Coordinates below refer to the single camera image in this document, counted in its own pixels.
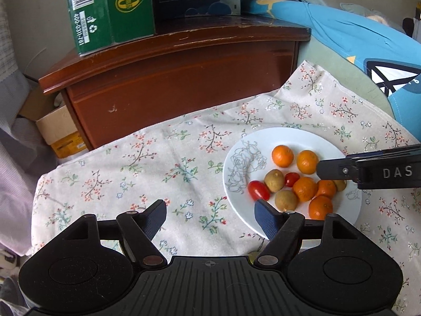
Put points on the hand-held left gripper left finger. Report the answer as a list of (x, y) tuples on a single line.
[(154, 216)]

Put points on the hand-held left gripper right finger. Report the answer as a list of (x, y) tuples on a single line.
[(266, 219)]

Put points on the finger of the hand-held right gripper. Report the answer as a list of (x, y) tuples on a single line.
[(335, 169)]

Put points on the brown longan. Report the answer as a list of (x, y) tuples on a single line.
[(340, 185), (274, 180), (286, 200)]

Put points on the orange tangerine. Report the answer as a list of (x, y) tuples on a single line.
[(305, 189), (320, 208), (283, 155), (307, 162), (326, 189)]

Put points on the red cherry tomato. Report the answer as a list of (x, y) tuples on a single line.
[(259, 191), (291, 179)]

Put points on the white plate with rose print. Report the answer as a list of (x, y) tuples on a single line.
[(296, 137)]

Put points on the floral tablecloth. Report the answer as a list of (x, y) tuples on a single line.
[(164, 158)]

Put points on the pale green bed sheet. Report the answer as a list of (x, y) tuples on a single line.
[(329, 72)]

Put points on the yellow box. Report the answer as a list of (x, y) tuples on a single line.
[(69, 144)]

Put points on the brown wooden nightstand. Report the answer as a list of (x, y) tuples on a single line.
[(181, 82)]

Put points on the cardboard box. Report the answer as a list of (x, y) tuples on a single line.
[(56, 121)]

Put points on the blue printed pillow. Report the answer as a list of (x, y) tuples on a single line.
[(345, 33)]

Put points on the purple striped cloth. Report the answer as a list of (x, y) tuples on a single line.
[(16, 171)]

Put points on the green carton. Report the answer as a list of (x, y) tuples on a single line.
[(131, 6)]

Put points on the checked cloth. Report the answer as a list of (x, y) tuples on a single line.
[(6, 39)]

